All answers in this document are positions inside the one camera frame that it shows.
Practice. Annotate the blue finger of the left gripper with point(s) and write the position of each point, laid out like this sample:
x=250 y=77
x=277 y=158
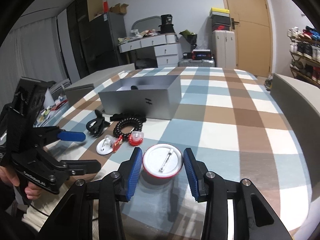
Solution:
x=71 y=135
x=79 y=167

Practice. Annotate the black fabric scrunchie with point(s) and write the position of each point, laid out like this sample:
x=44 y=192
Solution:
x=121 y=116

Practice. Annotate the stacked shoe boxes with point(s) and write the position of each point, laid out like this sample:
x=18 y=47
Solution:
x=220 y=19

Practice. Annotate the checkered bed blanket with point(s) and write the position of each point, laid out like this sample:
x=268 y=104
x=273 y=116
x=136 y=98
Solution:
x=232 y=125

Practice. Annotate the wooden door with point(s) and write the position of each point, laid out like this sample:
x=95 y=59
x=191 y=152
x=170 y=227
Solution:
x=250 y=21

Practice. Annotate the white cabinet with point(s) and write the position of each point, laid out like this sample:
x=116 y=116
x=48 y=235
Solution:
x=224 y=49

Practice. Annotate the grey cardboard box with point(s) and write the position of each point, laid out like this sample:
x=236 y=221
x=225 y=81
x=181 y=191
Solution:
x=157 y=97

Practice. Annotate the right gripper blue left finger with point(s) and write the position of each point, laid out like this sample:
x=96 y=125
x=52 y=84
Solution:
x=120 y=185

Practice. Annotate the grey bed footboard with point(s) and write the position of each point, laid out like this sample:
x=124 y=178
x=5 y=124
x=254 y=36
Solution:
x=299 y=102

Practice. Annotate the shoe rack with shoes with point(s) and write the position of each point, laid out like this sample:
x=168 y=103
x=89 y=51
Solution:
x=304 y=50

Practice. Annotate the person's left hand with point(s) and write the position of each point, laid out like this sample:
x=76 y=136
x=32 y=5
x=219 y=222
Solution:
x=9 y=177

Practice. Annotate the black hair claw clip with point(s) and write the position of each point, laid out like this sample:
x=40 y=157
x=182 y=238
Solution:
x=96 y=126

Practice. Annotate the silver suitcase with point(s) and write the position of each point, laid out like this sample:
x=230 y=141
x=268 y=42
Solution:
x=196 y=63

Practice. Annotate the small white round badge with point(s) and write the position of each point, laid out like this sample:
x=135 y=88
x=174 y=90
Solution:
x=105 y=146

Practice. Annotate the white desk with drawers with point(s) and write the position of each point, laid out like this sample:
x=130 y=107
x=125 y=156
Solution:
x=168 y=50

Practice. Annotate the black wardrobe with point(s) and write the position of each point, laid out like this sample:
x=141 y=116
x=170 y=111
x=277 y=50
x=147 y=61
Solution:
x=94 y=36

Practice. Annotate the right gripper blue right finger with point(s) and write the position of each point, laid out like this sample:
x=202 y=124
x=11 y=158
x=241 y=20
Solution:
x=204 y=184

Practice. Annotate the round white pin badge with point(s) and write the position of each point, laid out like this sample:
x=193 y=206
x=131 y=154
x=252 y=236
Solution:
x=162 y=161

